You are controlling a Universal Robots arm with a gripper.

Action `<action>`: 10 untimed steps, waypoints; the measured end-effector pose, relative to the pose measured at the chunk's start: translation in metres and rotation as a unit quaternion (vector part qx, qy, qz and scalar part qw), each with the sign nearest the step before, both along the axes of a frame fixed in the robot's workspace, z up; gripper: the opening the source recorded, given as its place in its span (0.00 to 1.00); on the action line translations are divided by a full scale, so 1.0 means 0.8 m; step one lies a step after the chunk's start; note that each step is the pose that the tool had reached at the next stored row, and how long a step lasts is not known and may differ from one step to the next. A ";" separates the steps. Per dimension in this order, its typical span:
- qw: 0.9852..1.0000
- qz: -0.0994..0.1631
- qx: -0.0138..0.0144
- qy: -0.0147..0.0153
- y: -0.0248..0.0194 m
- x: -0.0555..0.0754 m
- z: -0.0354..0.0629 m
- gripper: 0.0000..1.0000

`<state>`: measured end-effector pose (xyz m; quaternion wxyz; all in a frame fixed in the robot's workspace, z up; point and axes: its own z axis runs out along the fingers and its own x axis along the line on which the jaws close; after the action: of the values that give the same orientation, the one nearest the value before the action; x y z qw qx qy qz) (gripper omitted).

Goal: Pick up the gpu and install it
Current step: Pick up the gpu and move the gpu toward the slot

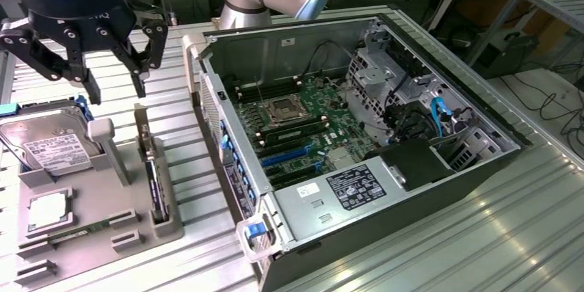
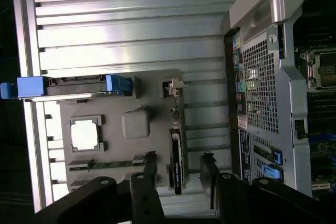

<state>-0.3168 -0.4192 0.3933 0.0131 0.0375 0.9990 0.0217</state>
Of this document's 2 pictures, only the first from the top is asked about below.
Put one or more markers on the blue case latch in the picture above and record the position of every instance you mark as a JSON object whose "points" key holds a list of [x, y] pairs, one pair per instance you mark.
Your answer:
{"points": [[255, 230]]}

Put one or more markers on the silver CPU chip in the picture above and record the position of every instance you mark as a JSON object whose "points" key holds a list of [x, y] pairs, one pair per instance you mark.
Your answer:
{"points": [[49, 211]]}

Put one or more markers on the open black PC case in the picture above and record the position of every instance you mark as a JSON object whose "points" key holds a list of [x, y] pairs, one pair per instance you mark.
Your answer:
{"points": [[457, 203]]}

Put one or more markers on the blue disk carrier frame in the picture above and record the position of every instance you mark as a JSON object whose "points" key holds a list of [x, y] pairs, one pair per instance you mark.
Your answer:
{"points": [[82, 105]]}

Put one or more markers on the CPU socket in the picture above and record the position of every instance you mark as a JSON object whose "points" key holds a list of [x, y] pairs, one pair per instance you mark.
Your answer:
{"points": [[285, 106]]}

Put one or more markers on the silver hard disk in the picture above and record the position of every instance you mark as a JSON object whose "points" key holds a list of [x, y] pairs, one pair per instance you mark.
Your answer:
{"points": [[46, 141]]}

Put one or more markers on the metal disk bay cage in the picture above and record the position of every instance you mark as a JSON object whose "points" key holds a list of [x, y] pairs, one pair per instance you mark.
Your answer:
{"points": [[373, 80]]}

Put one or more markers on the metal slat shelf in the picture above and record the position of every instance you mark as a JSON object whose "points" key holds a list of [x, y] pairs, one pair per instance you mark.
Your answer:
{"points": [[553, 8]]}

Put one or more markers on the green motherboard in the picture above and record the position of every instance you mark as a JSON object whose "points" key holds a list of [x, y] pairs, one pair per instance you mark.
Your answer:
{"points": [[329, 124]]}

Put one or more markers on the black equipment box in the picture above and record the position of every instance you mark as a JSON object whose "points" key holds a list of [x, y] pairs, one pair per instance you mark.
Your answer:
{"points": [[505, 54]]}

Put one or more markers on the green RAM stick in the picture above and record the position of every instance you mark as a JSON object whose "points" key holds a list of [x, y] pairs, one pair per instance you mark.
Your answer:
{"points": [[82, 231]]}

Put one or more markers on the installed RAM stick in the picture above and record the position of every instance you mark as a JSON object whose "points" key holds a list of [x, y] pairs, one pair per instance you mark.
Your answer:
{"points": [[293, 129]]}

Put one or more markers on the blue expansion slot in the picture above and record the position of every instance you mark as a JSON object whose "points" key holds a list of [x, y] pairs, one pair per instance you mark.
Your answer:
{"points": [[286, 155]]}

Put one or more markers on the grey parts rack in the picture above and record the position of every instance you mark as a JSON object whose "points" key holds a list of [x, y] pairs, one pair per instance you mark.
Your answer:
{"points": [[101, 203]]}

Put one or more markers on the grey power supply unit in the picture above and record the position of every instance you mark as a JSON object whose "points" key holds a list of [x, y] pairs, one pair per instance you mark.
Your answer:
{"points": [[347, 199]]}

